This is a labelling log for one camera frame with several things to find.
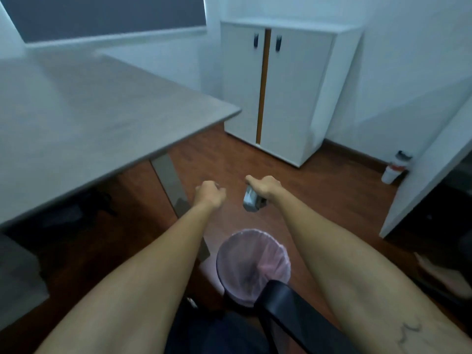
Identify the person's left hand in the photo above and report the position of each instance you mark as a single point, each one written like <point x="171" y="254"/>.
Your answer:
<point x="209" y="195"/>

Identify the person's right hand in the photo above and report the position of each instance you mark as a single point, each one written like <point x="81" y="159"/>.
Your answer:
<point x="267" y="188"/>

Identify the person's right fingers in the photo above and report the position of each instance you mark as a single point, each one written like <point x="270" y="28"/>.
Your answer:
<point x="254" y="179"/>

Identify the person's left fingers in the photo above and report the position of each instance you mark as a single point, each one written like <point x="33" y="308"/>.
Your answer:
<point x="214" y="186"/>

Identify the small grey metal object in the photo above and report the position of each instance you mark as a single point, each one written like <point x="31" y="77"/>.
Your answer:
<point x="251" y="200"/>

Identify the person's right forearm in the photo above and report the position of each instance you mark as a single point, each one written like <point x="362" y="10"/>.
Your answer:
<point x="365" y="276"/>

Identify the person's left forearm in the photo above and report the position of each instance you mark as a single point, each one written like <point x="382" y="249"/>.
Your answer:
<point x="140" y="276"/>

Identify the grey metal desk leg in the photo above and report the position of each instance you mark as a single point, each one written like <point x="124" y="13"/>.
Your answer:
<point x="177" y="195"/>

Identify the waste bin with pink liner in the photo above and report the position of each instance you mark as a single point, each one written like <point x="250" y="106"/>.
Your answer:
<point x="252" y="268"/>

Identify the white two-door cabinet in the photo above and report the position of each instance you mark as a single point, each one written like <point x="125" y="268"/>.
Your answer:
<point x="291" y="88"/>

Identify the white bottle with dark cap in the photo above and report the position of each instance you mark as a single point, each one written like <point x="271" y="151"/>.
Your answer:
<point x="395" y="168"/>

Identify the grey wooden desk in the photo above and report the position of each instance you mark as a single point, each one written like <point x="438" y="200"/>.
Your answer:
<point x="88" y="117"/>

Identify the black office chair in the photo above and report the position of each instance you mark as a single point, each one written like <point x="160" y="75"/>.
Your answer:
<point x="280" y="320"/>

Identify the white open door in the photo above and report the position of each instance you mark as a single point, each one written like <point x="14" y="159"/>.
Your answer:
<point x="427" y="173"/>

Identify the window with dark blind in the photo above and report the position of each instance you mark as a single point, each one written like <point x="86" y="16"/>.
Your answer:
<point x="107" y="16"/>

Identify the grey drawer pedestal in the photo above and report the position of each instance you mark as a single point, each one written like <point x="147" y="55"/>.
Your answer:
<point x="18" y="280"/>

